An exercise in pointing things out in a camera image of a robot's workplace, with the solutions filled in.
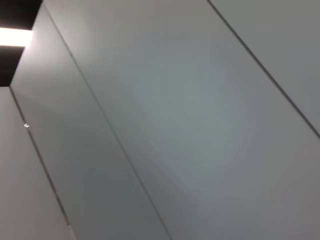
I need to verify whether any bright ceiling light panel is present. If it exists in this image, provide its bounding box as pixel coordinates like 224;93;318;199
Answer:
0;26;34;48

